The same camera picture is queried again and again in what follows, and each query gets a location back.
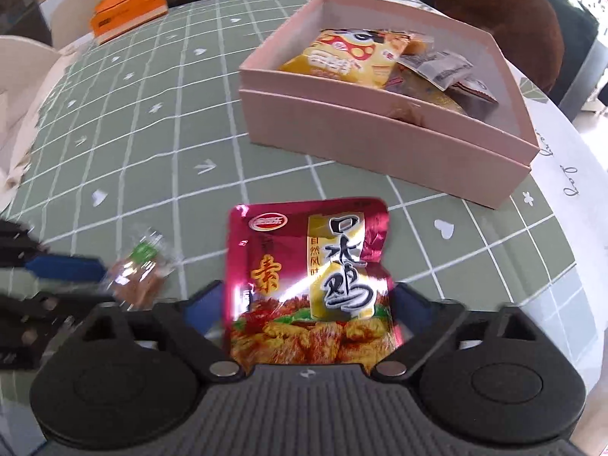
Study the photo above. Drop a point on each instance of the brown chair back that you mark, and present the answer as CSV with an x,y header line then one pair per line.
x,y
503,23

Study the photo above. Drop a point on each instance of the white chair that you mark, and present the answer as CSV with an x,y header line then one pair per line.
x,y
71,23

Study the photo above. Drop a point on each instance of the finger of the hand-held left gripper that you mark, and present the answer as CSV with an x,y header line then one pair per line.
x,y
42,323
66,266

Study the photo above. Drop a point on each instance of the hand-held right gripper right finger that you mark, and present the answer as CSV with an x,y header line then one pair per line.
x,y
406,304

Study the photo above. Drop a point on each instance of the dark cabinet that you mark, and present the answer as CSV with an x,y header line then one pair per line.
x,y
579,33

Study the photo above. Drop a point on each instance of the yellow cartoon snack packet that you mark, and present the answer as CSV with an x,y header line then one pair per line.
x,y
342,59

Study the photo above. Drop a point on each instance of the green checkered tablecloth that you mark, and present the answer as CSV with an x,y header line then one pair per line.
x,y
166,128

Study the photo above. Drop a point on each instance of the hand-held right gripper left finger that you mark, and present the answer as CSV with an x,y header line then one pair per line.
x,y
204,316

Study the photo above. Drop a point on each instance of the white paper bag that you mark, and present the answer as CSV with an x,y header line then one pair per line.
x,y
23,104

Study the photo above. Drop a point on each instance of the pink cardboard box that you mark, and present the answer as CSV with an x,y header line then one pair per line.
x,y
380,152

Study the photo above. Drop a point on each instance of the red foil snack packet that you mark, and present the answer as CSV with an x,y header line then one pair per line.
x,y
294,270

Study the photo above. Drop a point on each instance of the small green-label sweet packet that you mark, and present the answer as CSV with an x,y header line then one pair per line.
x,y
137,275

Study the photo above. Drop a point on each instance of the orange cardboard box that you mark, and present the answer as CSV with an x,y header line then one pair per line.
x,y
126,9

